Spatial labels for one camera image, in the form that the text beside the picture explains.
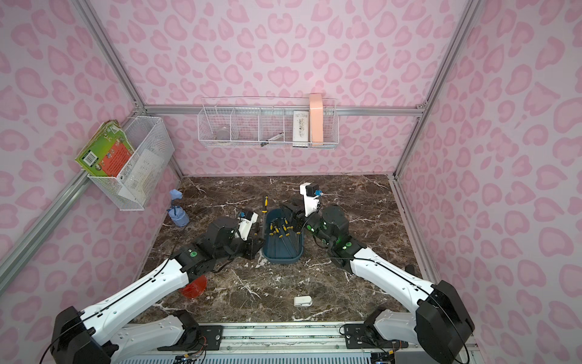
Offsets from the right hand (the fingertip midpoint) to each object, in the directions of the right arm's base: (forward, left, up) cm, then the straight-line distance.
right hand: (284, 203), depth 71 cm
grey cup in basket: (+38, +29, -1) cm, 48 cm away
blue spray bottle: (+10, +48, -21) cm, 53 cm away
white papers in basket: (+18, +54, -2) cm, 57 cm away
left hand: (-7, +7, -11) cm, 15 cm away
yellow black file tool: (0, +7, -4) cm, 8 cm away
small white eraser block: (-22, -6, -28) cm, 35 cm away
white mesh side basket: (+36, +61, +1) cm, 71 cm away
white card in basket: (+35, -4, +2) cm, 36 cm away
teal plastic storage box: (+1, +3, -29) cm, 29 cm away
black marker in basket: (+32, +9, -1) cm, 34 cm away
